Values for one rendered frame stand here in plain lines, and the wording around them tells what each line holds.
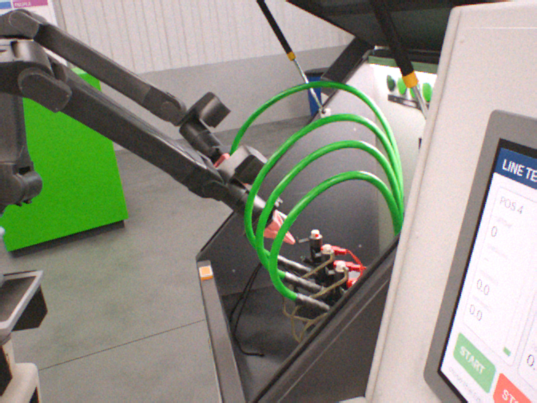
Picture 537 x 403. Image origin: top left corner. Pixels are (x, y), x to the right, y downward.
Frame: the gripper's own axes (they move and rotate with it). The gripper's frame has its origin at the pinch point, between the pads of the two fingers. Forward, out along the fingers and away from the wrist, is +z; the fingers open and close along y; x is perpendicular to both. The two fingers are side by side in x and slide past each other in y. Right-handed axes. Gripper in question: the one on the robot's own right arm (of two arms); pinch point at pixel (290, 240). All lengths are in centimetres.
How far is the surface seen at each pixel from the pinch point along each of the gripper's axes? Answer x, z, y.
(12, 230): 249, -91, -215
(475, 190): -47, -2, 33
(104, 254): 244, -27, -181
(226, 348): -15.1, 1.6, -21.3
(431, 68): 2.7, -2.8, 44.9
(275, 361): -4.6, 15.9, -23.3
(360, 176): -23.0, -5.6, 23.1
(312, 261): 0.1, 7.1, -0.7
